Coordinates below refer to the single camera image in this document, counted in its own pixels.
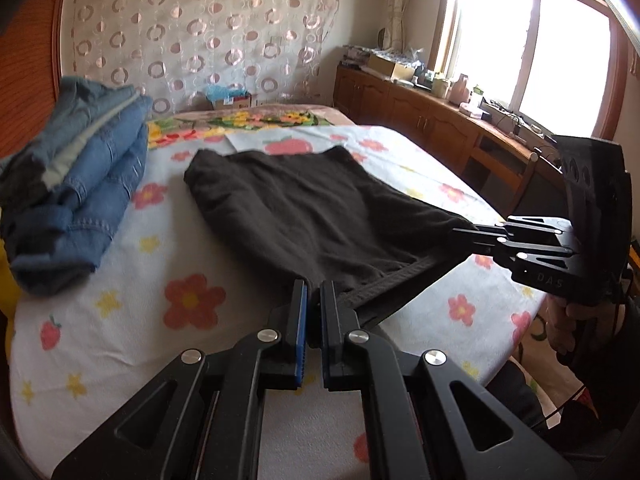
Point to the wooden framed window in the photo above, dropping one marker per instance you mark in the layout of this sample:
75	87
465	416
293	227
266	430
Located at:
530	40

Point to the wooden chair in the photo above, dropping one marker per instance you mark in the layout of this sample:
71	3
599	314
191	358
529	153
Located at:
502	165

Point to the pink floral blanket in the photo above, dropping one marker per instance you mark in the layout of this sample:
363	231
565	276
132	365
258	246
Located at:
240	121

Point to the pale window curtain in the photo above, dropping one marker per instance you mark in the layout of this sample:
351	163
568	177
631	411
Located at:
397	0

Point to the dark blue denim jeans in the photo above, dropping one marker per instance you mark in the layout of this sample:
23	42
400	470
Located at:
65	225

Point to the small printed cardboard box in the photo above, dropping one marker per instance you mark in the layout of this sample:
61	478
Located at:
232	102

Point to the white tissue box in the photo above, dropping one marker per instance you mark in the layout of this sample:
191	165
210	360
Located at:
470	109

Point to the person's right hand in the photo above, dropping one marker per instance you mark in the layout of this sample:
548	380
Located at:
562	325

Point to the white floral bed sheet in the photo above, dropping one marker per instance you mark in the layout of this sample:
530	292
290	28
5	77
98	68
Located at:
150	360

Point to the pink bottle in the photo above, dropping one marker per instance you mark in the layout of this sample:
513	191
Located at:
460	89

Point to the black pants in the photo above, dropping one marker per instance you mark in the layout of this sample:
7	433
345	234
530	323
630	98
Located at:
300	210

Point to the wooden slatted wardrobe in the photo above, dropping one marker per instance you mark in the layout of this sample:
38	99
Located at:
25	60

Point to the light blue denim jeans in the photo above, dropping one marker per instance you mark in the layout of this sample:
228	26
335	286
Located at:
75	120

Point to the open cardboard box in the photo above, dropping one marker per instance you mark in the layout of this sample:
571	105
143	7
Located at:
390	66

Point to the low wooden cabinet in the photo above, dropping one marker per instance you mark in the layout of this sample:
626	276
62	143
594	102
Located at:
425	115

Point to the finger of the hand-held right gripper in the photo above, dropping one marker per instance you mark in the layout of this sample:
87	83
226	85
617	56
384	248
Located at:
535	265
535	226

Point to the pale green jar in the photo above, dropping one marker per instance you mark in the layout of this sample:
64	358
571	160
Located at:
440	85

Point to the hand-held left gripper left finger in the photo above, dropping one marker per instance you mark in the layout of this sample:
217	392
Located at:
299	335

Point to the circle patterned curtain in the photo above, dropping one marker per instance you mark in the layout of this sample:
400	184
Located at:
200	35

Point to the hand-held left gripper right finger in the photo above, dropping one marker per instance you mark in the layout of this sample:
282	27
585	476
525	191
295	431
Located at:
327	335

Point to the person's dark clothing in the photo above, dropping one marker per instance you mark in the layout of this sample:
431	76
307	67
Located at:
520	395

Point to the yellow cloth item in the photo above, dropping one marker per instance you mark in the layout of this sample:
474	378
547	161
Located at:
5	272

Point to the blue plastic bag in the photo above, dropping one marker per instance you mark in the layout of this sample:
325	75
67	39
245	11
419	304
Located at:
225	92

